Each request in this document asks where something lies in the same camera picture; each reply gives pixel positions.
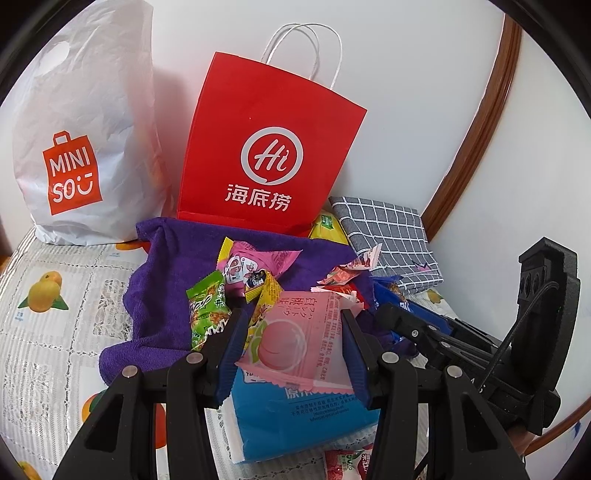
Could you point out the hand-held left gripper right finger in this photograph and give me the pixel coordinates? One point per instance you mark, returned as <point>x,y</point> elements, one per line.
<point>358,364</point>

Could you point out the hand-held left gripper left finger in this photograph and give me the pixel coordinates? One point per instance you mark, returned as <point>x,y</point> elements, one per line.
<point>231,364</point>

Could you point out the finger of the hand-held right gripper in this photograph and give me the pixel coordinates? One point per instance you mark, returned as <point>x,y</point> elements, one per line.
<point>431,353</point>
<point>401,321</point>

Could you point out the pale pink peach snack packet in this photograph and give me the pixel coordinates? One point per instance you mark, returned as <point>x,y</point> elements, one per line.
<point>300,341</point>

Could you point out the pink cartoon snack packet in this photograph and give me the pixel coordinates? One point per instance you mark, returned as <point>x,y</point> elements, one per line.
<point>272,258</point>

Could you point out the blue snack packet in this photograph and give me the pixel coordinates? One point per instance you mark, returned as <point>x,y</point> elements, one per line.
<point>392,291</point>

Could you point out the pink white cartoon packet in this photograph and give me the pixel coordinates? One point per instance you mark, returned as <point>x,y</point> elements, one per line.
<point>355,267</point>

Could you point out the blue tissue pack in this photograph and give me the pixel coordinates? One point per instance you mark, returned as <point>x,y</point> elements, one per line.
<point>300,429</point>

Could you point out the grey checked cloth pouch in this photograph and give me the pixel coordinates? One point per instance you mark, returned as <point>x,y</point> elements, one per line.
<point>388,230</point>

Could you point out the red white snack packet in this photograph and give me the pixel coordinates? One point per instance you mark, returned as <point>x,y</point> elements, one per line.
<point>346,464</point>

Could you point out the purple towel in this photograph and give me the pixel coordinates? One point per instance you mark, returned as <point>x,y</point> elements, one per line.
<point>171,267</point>

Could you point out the yellow green snack packet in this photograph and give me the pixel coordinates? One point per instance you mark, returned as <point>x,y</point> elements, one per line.
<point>328,226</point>

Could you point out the fruit print tablecloth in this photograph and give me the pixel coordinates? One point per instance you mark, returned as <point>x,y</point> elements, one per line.
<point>55,332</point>

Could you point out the brown wooden trim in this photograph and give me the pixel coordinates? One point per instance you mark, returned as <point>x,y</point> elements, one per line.
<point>485,120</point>

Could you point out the red paper bag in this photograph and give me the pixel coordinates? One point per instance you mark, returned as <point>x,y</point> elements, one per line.
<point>268,138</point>

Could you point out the white plastic bag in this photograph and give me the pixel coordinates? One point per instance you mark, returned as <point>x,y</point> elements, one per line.
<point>101,92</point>

